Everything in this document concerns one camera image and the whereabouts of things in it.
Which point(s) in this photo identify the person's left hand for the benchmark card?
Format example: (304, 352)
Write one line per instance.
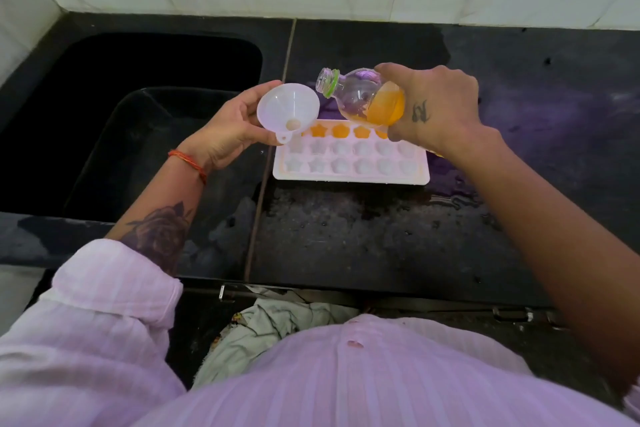
(227, 134)

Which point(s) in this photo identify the person's right hand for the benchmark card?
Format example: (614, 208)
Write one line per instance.
(440, 109)

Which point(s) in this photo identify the white plastic funnel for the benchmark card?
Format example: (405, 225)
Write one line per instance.
(287, 106)

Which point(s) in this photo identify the black sink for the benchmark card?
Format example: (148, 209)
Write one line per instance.
(100, 131)

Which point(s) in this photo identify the orange juice bottle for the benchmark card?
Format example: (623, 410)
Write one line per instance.
(365, 96)

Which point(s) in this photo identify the person's right forearm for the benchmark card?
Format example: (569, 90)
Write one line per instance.
(565, 241)

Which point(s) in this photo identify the pink striped shirt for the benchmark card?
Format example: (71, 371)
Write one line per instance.
(325, 381)

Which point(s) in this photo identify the white ice cube tray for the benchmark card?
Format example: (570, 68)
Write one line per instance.
(350, 166)

